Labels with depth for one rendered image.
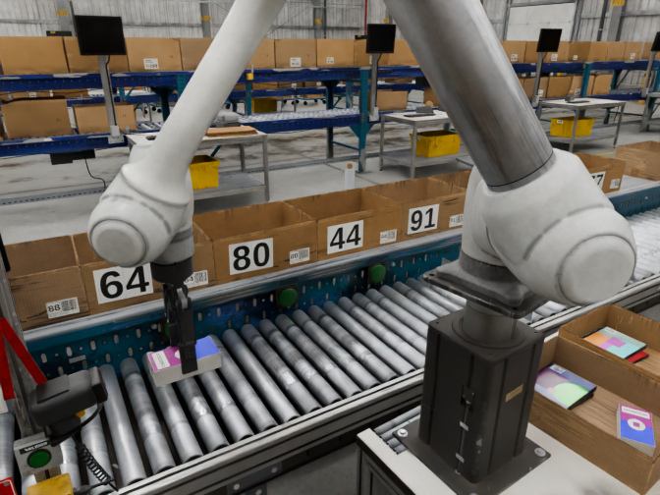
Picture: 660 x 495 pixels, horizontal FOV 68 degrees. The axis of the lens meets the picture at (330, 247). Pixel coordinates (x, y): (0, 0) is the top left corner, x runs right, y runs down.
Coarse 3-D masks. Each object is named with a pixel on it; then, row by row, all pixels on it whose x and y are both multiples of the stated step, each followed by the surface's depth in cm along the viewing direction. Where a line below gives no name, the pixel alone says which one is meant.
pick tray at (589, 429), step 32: (544, 352) 141; (576, 352) 139; (608, 384) 134; (640, 384) 127; (544, 416) 119; (576, 416) 112; (608, 416) 125; (576, 448) 114; (608, 448) 107; (640, 480) 103
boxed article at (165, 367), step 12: (168, 348) 100; (204, 348) 100; (216, 348) 100; (156, 360) 96; (168, 360) 96; (180, 360) 96; (204, 360) 98; (216, 360) 99; (156, 372) 93; (168, 372) 94; (180, 372) 96; (192, 372) 97; (156, 384) 94
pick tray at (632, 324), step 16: (608, 304) 161; (576, 320) 152; (592, 320) 158; (608, 320) 163; (624, 320) 158; (640, 320) 154; (576, 336) 143; (640, 336) 155; (656, 336) 151; (608, 352) 135; (656, 352) 151; (640, 368) 129; (656, 368) 143
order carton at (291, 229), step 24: (192, 216) 183; (216, 216) 188; (240, 216) 193; (264, 216) 198; (288, 216) 198; (216, 240) 160; (240, 240) 164; (288, 240) 173; (312, 240) 179; (216, 264) 162; (288, 264) 177
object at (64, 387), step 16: (96, 368) 89; (48, 384) 85; (64, 384) 85; (80, 384) 85; (96, 384) 85; (32, 400) 83; (48, 400) 82; (64, 400) 83; (80, 400) 84; (96, 400) 86; (32, 416) 82; (48, 416) 82; (64, 416) 84; (80, 416) 88; (64, 432) 86
